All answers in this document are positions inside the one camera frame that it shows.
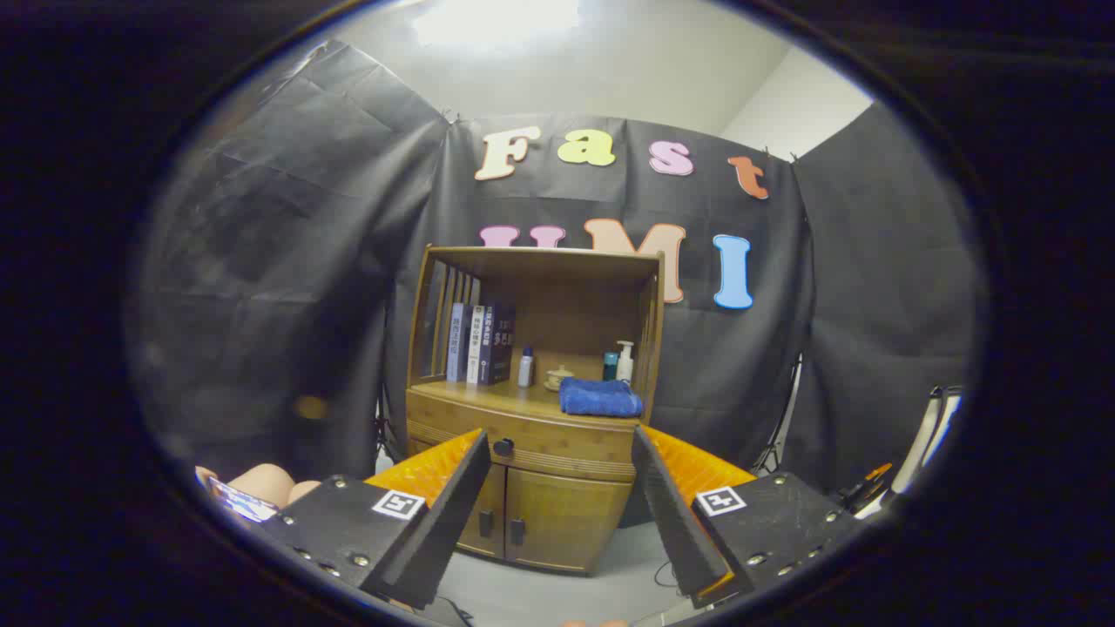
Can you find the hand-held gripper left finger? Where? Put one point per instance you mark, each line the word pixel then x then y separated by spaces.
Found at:
pixel 440 522

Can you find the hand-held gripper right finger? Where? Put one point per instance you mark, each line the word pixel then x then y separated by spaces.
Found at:
pixel 675 522

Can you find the wooden drawer with black knob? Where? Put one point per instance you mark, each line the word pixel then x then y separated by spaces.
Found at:
pixel 566 440

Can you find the wooden cabinet door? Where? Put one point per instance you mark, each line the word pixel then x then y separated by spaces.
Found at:
pixel 493 501
pixel 571 522

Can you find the wooden countertop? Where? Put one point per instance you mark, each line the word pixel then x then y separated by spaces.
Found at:
pixel 505 397

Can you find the wooden cabinet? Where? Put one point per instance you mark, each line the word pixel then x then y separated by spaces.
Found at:
pixel 575 305

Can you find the black backdrop stand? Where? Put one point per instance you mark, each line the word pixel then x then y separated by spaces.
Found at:
pixel 780 435
pixel 383 431

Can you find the blue towel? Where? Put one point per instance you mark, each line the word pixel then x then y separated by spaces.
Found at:
pixel 601 399

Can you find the white pump bottle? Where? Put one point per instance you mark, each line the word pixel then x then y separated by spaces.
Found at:
pixel 625 366

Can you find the teal bottle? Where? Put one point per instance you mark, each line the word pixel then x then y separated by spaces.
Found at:
pixel 610 367

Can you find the white bottle with blue cap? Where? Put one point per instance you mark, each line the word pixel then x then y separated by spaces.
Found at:
pixel 525 370

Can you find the light blue book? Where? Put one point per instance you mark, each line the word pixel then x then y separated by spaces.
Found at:
pixel 456 344

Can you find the white book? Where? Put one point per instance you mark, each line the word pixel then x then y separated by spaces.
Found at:
pixel 475 344

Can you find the beige lidded teacup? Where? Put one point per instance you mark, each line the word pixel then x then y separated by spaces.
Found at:
pixel 558 380

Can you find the dark navy book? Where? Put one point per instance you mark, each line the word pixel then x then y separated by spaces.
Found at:
pixel 499 344

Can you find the orange and black tool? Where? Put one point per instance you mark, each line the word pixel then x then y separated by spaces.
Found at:
pixel 867 488

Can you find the smartphone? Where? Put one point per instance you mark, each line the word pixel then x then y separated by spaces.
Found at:
pixel 239 503

